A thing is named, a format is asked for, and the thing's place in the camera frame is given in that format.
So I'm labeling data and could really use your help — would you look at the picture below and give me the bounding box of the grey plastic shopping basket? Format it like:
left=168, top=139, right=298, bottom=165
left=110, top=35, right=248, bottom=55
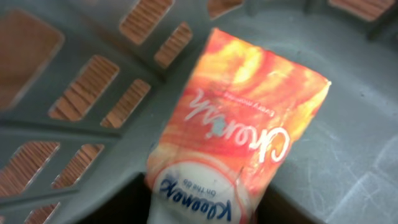
left=1, top=1, right=397, bottom=223

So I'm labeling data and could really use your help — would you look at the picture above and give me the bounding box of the orange snack packet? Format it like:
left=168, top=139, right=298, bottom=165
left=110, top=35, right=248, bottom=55
left=146, top=29, right=331, bottom=223

